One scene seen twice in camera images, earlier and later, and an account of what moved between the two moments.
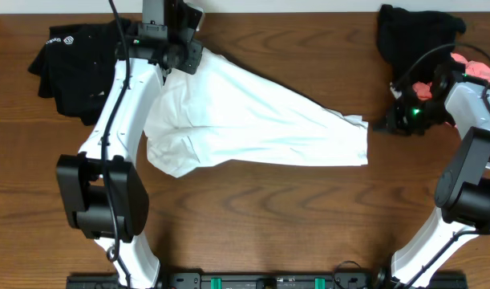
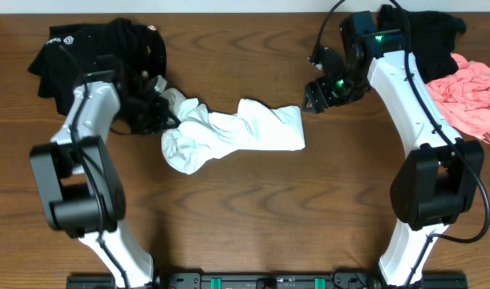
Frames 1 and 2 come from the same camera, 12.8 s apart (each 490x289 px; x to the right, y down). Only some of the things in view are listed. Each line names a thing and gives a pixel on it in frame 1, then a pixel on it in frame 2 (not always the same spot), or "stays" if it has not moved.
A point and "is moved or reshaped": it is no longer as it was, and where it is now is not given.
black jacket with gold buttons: x=77 y=66 stays
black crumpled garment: x=405 y=35 stays
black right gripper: x=394 y=123 to x=321 y=96
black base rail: x=271 y=280 stays
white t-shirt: x=223 y=112 is moved or reshaped
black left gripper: x=192 y=50 to x=156 y=124
